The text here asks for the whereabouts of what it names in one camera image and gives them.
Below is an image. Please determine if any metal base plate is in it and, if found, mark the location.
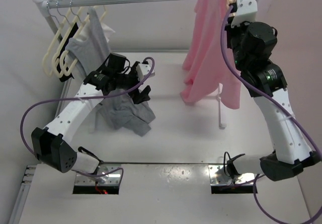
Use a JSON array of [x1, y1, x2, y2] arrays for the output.
[[74, 164, 124, 187], [208, 164, 255, 187]]

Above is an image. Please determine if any pink t shirt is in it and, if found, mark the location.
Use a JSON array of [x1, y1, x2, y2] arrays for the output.
[[180, 0, 241, 110]]

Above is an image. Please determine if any cream hanger with black garment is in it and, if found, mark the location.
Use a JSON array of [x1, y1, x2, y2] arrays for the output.
[[52, 0, 86, 78]]

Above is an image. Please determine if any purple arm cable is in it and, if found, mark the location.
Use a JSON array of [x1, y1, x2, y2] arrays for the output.
[[20, 56, 155, 186], [220, 5, 322, 224]]

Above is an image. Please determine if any cream hanger with grey shirt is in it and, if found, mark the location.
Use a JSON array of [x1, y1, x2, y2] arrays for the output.
[[64, 7, 111, 76]]

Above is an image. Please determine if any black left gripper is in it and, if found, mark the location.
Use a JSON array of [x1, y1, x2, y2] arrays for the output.
[[114, 62, 150, 104]]

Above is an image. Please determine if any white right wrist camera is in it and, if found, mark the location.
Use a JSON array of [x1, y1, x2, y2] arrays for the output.
[[231, 0, 258, 28]]

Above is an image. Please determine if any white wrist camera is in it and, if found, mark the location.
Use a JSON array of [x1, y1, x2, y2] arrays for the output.
[[231, 0, 258, 28], [136, 63, 155, 81]]

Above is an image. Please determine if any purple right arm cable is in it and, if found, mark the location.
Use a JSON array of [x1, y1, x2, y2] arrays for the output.
[[220, 5, 322, 224]]

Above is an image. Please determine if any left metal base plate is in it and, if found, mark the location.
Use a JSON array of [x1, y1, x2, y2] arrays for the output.
[[74, 164, 124, 187]]

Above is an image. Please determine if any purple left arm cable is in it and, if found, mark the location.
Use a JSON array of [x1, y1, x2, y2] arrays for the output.
[[20, 56, 155, 186]]

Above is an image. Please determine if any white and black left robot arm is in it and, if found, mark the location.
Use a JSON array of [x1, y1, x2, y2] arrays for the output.
[[31, 53, 155, 178]]

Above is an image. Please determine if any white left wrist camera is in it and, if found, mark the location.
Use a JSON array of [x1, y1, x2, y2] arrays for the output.
[[136, 63, 155, 81]]

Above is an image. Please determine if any grey shirt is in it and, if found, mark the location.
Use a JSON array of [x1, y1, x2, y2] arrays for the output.
[[64, 7, 156, 137]]

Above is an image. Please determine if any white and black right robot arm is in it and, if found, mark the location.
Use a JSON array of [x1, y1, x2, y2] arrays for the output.
[[220, 22, 321, 181]]

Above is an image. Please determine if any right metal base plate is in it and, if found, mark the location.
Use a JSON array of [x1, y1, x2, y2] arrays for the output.
[[208, 164, 255, 187]]

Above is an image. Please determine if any cream hanger far left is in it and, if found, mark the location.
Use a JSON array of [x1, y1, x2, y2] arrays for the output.
[[40, 0, 72, 78]]

